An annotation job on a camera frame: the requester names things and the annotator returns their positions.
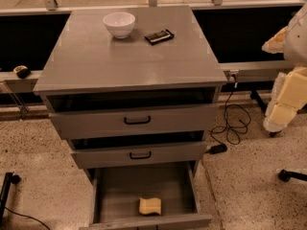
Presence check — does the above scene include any grey drawer cabinet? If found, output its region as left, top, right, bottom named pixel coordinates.
left=33, top=5, right=228, bottom=230

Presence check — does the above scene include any grey bottom drawer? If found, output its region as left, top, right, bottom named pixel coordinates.
left=80, top=162, right=212, bottom=230

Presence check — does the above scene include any grey top drawer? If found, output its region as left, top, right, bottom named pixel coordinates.
left=50, top=104, right=218, bottom=140

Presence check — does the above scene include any yellow sponge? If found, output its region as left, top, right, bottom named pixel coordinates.
left=139, top=197, right=162, bottom=216

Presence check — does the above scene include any white ceramic bowl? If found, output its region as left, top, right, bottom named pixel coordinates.
left=103, top=12, right=135, bottom=38

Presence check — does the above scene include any grey drawer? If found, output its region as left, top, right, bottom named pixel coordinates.
left=71, top=141, right=206, bottom=169
left=50, top=104, right=218, bottom=140
left=80, top=162, right=212, bottom=230

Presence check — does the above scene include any black power adapter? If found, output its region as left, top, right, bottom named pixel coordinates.
left=207, top=144, right=227, bottom=154

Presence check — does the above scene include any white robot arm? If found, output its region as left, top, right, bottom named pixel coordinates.
left=262, top=4, right=307, bottom=132

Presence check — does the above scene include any black snack bar packet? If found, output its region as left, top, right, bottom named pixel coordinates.
left=144, top=29, right=175, bottom=45

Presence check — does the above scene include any black yellow tape measure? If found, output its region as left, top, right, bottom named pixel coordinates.
left=13, top=65, right=31, bottom=79

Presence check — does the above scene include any black caster leg right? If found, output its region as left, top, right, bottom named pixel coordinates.
left=278, top=170, right=307, bottom=182

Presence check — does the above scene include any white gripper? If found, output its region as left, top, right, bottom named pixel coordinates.
left=261, top=26, right=307, bottom=134

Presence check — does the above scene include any black stand leg left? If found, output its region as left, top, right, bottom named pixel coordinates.
left=0, top=172, right=21, bottom=224

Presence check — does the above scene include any black power cable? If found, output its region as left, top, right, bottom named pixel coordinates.
left=209, top=87, right=252, bottom=146

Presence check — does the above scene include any metal clamp bracket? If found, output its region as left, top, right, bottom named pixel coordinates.
left=227, top=70, right=239, bottom=82

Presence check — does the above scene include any grey middle drawer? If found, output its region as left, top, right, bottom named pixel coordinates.
left=71, top=141, right=206, bottom=169

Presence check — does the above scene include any black table leg with caster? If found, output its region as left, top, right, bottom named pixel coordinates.
left=250, top=89, right=281, bottom=138

